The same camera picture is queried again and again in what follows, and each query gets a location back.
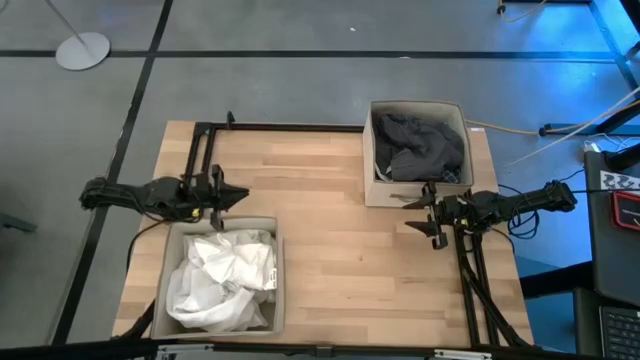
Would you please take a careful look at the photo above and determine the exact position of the beige fabric storage bin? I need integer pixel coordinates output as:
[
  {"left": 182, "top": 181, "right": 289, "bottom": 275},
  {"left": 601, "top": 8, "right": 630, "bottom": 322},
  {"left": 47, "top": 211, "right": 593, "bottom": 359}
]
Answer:
[
  {"left": 362, "top": 98, "right": 475, "bottom": 209},
  {"left": 149, "top": 215, "right": 286, "bottom": 341}
]

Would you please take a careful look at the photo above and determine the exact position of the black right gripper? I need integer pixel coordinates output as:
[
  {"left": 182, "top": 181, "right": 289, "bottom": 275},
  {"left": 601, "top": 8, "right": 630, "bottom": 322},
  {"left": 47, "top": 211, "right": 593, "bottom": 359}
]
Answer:
[{"left": 402, "top": 180, "right": 474, "bottom": 250}]

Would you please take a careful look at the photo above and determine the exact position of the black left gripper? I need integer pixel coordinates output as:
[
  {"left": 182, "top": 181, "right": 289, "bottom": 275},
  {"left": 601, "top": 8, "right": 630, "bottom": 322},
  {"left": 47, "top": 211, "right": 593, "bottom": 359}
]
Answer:
[{"left": 182, "top": 164, "right": 250, "bottom": 231}]

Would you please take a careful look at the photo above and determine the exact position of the blue cable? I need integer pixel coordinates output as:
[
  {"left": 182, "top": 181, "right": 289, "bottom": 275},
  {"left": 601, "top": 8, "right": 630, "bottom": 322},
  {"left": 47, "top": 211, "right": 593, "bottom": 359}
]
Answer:
[{"left": 497, "top": 183, "right": 541, "bottom": 240}]

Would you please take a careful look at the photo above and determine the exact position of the grey round-base stand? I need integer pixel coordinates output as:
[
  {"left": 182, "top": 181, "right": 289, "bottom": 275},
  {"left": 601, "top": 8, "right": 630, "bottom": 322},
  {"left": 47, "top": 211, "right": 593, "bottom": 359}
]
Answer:
[{"left": 43, "top": 0, "right": 111, "bottom": 71}]

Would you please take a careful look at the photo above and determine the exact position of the cream cable with black plug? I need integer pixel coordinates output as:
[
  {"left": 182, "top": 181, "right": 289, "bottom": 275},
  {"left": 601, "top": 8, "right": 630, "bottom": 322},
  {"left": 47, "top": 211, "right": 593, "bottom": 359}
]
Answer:
[{"left": 496, "top": 0, "right": 549, "bottom": 24}]

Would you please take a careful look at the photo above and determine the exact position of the black support beam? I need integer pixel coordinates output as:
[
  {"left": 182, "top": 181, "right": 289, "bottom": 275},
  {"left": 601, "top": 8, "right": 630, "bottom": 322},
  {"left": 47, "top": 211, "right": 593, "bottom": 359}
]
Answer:
[{"left": 519, "top": 260, "right": 594, "bottom": 299}]

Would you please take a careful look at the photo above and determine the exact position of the red and black device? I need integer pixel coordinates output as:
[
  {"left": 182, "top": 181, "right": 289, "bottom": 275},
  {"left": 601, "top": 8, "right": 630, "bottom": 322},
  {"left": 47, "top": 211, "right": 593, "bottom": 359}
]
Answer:
[{"left": 610, "top": 190, "right": 640, "bottom": 231}]

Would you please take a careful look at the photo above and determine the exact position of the black-white marker card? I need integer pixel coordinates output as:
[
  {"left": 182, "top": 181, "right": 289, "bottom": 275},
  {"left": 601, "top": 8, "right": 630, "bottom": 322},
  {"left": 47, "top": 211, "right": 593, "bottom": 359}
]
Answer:
[{"left": 599, "top": 170, "right": 640, "bottom": 194}]

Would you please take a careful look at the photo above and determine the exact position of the large white garment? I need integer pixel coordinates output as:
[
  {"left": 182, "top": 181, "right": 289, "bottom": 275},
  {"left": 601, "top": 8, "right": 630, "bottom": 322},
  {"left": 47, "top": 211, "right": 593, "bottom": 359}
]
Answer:
[{"left": 165, "top": 228, "right": 278, "bottom": 334}]

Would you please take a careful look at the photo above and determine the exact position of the black laptop keyboard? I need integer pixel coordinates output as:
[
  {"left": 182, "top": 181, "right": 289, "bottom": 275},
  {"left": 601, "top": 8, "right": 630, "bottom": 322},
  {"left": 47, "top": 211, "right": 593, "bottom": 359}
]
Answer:
[{"left": 572, "top": 287, "right": 640, "bottom": 360}]

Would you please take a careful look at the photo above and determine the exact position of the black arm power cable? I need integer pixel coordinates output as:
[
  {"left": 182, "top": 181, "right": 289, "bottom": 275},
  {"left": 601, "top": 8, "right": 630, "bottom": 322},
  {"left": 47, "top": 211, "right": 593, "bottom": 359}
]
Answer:
[{"left": 125, "top": 218, "right": 169, "bottom": 274}]

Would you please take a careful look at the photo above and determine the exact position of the yellow floor cable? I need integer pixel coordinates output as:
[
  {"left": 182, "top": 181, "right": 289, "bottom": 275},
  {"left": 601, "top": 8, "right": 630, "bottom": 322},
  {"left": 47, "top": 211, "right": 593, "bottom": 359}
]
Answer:
[{"left": 464, "top": 97, "right": 640, "bottom": 136}]

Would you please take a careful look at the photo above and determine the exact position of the white floor cable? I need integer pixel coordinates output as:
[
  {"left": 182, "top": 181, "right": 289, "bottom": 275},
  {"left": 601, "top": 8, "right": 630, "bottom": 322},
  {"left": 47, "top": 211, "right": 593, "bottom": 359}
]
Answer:
[{"left": 502, "top": 87, "right": 640, "bottom": 170}]

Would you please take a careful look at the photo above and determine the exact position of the black side desk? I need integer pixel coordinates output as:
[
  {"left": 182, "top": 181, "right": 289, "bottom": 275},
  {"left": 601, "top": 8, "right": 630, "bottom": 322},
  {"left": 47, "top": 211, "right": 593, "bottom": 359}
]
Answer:
[{"left": 582, "top": 149, "right": 640, "bottom": 306}]

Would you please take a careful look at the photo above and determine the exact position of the black floor stand leg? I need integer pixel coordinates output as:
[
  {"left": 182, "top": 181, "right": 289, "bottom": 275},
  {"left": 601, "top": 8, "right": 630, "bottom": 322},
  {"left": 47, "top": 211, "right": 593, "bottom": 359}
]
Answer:
[{"left": 537, "top": 99, "right": 640, "bottom": 136}]

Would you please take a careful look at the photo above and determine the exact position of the grey furniture foot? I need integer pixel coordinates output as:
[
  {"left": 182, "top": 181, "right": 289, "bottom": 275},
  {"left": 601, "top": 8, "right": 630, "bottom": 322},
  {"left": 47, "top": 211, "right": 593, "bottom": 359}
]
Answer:
[{"left": 0, "top": 212, "right": 39, "bottom": 234}]

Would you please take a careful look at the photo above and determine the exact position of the dark grey garment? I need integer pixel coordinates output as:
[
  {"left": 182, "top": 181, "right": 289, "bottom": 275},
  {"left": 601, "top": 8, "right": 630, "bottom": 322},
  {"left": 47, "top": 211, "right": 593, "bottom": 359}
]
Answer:
[{"left": 373, "top": 113, "right": 465, "bottom": 184}]

